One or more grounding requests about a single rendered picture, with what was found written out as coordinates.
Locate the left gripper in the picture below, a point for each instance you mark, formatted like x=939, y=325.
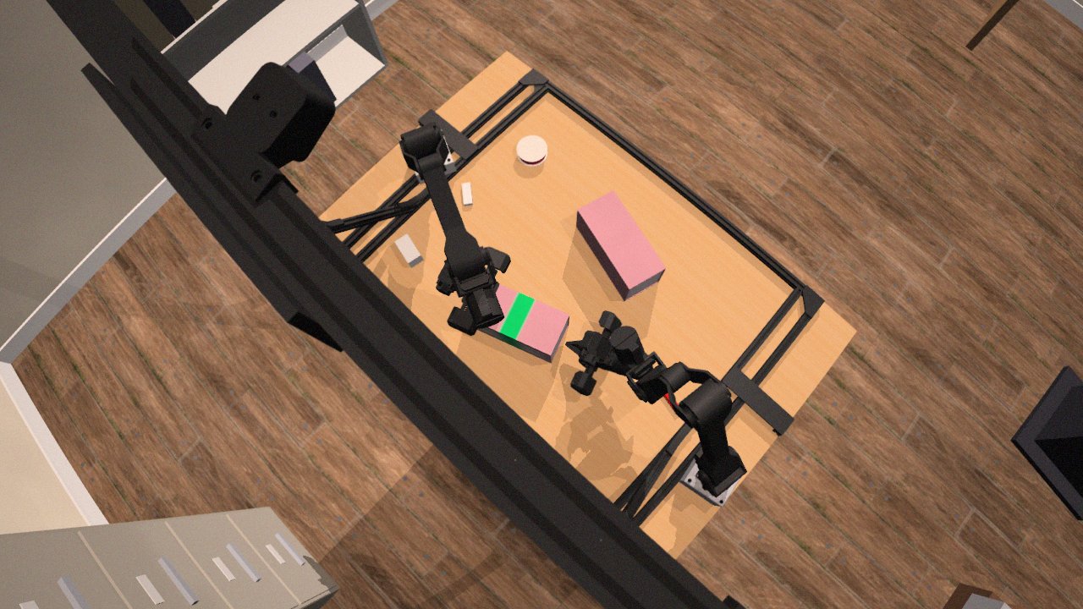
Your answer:
x=460, y=318

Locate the red ribbon spool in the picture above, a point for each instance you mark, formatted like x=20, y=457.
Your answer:
x=531, y=149

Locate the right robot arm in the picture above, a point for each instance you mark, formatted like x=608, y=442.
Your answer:
x=705, y=409

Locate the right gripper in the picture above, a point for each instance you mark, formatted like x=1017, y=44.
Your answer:
x=583, y=382

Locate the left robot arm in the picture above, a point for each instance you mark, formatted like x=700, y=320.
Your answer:
x=465, y=259

